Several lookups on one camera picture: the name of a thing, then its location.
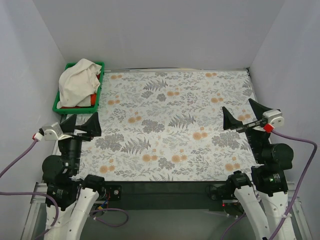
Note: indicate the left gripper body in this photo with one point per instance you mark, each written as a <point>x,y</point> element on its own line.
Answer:
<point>80,135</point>

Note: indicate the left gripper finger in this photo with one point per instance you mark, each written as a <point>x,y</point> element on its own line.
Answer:
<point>91,127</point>
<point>68,125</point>

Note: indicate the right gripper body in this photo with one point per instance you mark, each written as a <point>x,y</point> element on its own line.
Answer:
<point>246,125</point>

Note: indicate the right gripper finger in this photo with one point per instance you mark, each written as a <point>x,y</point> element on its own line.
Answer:
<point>229,122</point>
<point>258,109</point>

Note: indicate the cream t shirt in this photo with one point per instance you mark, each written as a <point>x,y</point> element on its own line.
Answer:
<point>80,66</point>

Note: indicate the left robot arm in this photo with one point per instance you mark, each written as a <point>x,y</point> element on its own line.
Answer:
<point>69,201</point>

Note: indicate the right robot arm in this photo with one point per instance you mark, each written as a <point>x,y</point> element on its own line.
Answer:
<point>264,194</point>

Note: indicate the orange t shirt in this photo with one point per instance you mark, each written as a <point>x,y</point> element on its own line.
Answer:
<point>93,98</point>

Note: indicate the green plastic bin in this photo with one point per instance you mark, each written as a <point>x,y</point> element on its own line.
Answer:
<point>82,110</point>

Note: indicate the floral table mat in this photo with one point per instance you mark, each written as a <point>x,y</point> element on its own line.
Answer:
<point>168,126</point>

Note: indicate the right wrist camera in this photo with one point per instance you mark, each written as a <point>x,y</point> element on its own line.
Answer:
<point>274,119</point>

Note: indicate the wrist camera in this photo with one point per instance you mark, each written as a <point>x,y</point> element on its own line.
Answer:
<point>274,119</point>
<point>51,132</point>

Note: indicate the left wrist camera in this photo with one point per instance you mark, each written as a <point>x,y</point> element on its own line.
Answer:
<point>51,132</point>

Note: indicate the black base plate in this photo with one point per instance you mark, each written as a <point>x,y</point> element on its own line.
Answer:
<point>168,195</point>

